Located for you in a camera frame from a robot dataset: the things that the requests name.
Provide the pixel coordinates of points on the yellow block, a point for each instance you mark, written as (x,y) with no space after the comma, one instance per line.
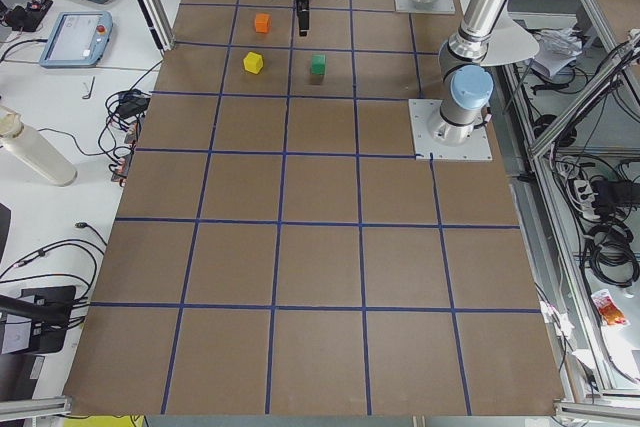
(253,62)

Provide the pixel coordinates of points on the orange block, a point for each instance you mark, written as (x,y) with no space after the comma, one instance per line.
(262,23)

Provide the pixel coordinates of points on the green block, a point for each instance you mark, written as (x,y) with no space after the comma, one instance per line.
(318,65)

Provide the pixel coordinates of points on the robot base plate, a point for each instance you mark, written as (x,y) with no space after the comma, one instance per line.
(470,142)

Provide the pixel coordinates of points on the teach pendant near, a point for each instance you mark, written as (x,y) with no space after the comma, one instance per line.
(77,40)

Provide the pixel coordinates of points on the red snack packet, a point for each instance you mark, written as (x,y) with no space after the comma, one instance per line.
(607,309)

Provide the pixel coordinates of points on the allen key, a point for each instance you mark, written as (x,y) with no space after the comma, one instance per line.
(89,89)

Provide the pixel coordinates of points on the white bottle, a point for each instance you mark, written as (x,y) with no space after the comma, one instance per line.
(30,147)

